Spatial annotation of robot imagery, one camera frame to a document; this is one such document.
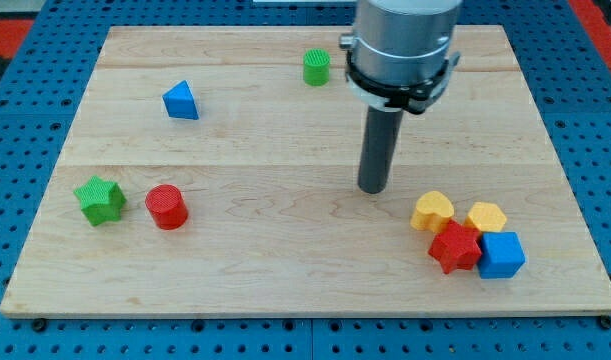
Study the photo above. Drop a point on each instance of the yellow heart block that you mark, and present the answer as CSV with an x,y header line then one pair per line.
x,y
432,211

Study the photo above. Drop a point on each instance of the blue cube block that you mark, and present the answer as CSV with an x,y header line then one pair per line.
x,y
502,255

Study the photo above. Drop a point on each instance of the blue triangle block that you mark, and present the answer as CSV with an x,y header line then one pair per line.
x,y
180,102

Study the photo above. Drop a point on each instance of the green cylinder block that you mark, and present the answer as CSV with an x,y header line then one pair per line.
x,y
316,65

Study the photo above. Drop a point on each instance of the yellow hexagon block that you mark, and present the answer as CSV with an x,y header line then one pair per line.
x,y
485,217

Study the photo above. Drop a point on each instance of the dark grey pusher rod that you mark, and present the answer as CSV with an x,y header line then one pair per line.
x,y
379,143

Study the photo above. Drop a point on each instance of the red star block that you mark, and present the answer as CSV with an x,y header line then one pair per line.
x,y
456,247

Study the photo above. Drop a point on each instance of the wooden board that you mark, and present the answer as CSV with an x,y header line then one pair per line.
x,y
277,226

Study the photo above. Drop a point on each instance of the red cylinder block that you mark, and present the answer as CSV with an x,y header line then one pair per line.
x,y
166,206

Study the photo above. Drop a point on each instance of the green star block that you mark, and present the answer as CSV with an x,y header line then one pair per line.
x,y
100,200

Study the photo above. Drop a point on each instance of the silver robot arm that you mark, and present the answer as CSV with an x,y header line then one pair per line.
x,y
397,52

